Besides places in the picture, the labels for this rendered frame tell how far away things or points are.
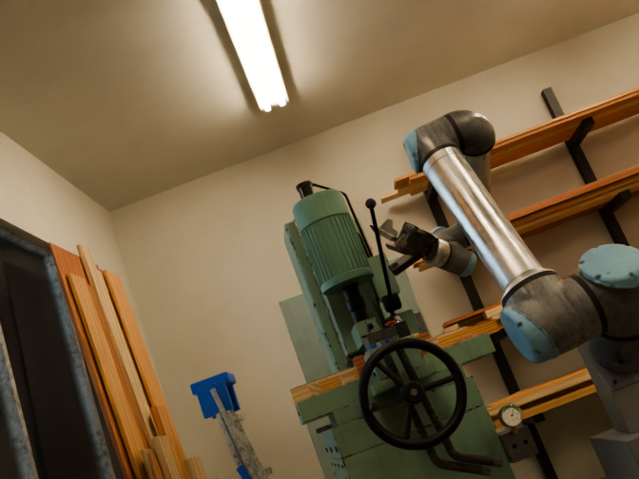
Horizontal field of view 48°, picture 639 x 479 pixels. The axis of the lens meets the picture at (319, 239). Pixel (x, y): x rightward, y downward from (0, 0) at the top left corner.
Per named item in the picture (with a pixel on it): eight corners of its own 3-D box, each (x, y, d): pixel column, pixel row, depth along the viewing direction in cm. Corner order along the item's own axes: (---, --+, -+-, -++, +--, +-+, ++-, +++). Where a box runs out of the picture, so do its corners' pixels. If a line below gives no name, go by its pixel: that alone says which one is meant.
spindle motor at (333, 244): (324, 289, 221) (291, 199, 229) (321, 300, 238) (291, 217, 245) (377, 271, 223) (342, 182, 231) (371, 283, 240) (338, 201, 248)
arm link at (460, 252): (456, 269, 246) (469, 284, 238) (428, 258, 241) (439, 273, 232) (471, 246, 243) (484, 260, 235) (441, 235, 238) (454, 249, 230)
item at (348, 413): (337, 426, 202) (332, 411, 203) (332, 428, 222) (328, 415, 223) (466, 376, 207) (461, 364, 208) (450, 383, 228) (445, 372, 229)
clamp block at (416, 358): (378, 381, 196) (366, 351, 199) (372, 386, 209) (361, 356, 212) (428, 363, 199) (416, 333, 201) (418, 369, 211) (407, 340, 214)
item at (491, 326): (322, 395, 219) (319, 383, 220) (322, 395, 221) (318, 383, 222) (500, 330, 228) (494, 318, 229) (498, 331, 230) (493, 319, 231)
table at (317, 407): (303, 421, 192) (296, 400, 194) (300, 426, 222) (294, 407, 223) (507, 346, 201) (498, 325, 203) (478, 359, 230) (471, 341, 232)
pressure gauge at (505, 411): (509, 437, 197) (497, 408, 199) (505, 437, 200) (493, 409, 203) (530, 429, 198) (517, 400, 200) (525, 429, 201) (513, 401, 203)
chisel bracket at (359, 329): (363, 349, 220) (354, 323, 222) (359, 355, 233) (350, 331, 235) (386, 341, 221) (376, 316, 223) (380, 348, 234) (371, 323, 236)
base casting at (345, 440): (340, 460, 199) (329, 428, 202) (328, 458, 254) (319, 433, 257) (486, 404, 206) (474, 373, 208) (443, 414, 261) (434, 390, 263)
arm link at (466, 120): (481, 87, 198) (485, 215, 256) (441, 106, 198) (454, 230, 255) (503, 115, 192) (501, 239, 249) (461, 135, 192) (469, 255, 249)
